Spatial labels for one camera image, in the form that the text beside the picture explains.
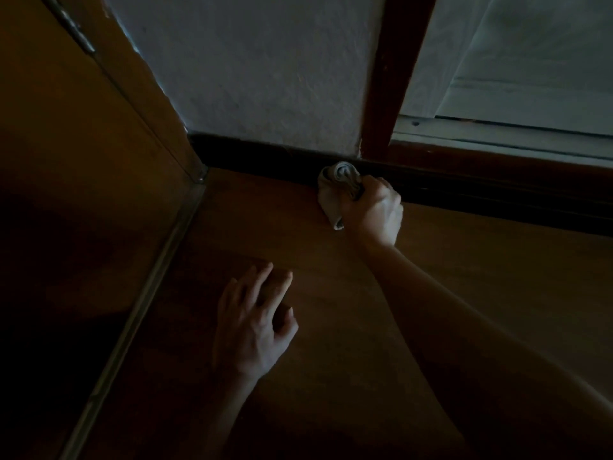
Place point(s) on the person's right hand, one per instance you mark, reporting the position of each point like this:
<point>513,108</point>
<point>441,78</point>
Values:
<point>376,215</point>

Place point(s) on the person's left hand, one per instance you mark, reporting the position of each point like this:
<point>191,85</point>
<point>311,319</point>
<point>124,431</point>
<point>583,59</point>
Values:
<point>249,335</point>

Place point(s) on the grey cleaning cloth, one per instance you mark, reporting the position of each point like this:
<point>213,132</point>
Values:
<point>333,196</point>

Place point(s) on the black baseboard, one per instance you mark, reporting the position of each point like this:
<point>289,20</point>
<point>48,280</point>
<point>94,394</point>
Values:
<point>263,155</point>

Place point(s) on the person's right forearm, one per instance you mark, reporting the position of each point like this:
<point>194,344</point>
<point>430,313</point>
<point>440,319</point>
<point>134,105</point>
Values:
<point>479,354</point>

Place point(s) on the white sliding door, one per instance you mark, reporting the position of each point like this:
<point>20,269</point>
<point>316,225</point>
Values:
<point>527,52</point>

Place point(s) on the plain orange wooden door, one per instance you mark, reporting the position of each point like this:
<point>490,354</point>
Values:
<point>72,138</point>

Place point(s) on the metal door hinge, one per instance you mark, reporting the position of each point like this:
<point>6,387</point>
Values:
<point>72,28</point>

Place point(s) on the orange wooden door frame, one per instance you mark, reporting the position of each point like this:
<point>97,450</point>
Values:
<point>143,90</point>

